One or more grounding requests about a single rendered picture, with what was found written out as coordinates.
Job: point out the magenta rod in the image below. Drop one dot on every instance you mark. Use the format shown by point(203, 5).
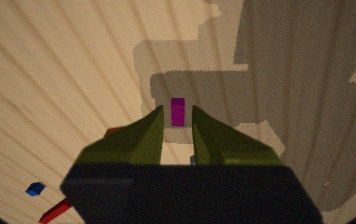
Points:
point(177, 111)

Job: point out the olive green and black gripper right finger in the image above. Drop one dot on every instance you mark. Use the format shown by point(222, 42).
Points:
point(226, 145)

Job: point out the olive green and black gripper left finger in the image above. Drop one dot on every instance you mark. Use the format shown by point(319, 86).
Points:
point(130, 144)

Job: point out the red rod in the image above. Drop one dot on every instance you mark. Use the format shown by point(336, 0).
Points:
point(55, 211)

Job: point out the small blue block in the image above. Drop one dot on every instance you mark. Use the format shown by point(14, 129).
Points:
point(35, 189)

